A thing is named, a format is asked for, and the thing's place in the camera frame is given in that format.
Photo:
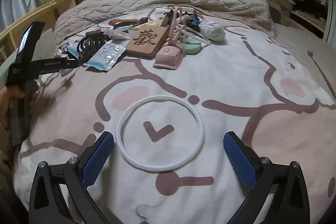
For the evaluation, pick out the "wooden carved plaque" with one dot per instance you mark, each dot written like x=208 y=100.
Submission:
x=147 y=41

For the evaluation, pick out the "pink clip lamp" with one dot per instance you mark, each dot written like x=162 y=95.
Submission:
x=172 y=52

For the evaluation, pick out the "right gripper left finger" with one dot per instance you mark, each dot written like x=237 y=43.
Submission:
x=47 y=203

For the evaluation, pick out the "brown leather wallet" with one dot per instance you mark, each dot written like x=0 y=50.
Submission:
x=126 y=22

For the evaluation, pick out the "wooden side shelf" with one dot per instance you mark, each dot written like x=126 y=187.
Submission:
x=46 y=46

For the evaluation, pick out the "dark brown hair claw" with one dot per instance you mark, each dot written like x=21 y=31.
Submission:
x=91 y=43

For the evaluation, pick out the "grey curtain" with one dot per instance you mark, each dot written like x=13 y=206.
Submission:
x=11 y=10

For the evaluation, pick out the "light blue yarn ball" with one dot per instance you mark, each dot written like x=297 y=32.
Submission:
x=213 y=31

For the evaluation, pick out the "beige textured blanket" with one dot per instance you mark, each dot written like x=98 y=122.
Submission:
x=253 y=13

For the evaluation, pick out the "mint green round case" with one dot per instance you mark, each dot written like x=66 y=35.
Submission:
x=191 y=46

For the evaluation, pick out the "person left hand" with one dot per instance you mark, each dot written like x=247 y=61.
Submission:
x=7 y=93

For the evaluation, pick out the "metal back scratcher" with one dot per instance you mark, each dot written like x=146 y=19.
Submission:
x=333 y=93

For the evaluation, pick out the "blue white mask pack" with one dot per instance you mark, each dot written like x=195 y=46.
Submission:
x=108 y=55

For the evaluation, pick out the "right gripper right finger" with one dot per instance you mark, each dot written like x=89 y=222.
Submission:
x=290 y=202

